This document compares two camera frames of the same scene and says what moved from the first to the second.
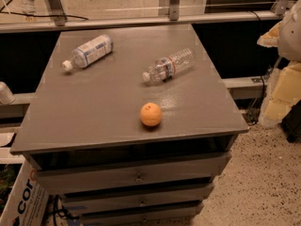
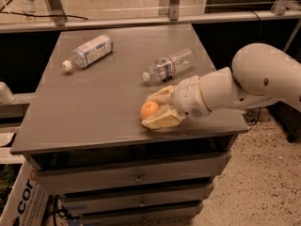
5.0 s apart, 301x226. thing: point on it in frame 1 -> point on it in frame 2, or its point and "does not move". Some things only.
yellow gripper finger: [283, 92] -> [167, 119]
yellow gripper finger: [271, 38] -> [163, 96]
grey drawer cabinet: [130, 125] does not move
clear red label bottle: [166, 69] does not move
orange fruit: [150, 114] does not move
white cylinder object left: [7, 98] does not move
